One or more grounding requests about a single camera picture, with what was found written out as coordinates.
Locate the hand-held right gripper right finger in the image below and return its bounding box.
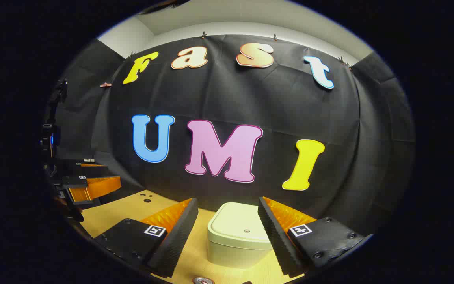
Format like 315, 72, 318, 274
257, 196, 373, 278

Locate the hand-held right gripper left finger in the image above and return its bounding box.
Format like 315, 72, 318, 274
94, 197, 199, 278

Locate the pale green desktop garbage bin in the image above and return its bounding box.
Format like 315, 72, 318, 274
207, 202, 275, 269

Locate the wooden desktop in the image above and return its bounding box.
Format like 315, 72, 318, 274
80, 189, 306, 284

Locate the black backdrop cloth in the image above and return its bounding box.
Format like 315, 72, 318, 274
42, 35, 416, 237

